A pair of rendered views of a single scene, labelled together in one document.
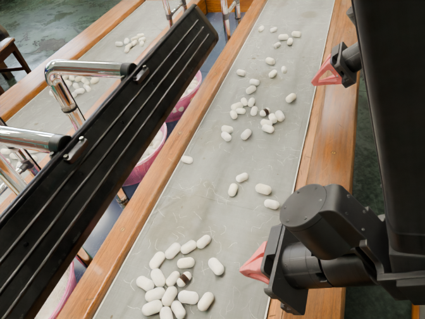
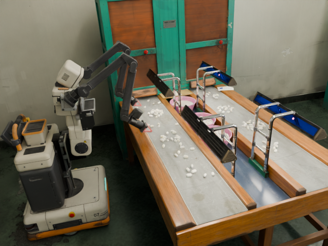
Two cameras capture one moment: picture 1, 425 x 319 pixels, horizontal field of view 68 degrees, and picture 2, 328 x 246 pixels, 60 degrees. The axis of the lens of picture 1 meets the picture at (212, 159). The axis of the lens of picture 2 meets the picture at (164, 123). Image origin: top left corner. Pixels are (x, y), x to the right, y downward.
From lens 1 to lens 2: 2.66 m
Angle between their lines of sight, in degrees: 98
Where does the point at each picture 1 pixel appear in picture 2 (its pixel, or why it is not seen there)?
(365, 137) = not seen: outside the picture
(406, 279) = not seen: hidden behind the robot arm
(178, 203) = (169, 119)
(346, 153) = (136, 135)
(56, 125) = (231, 117)
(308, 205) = not seen: hidden behind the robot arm
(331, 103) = (148, 145)
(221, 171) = (165, 126)
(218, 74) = (197, 142)
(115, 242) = (172, 110)
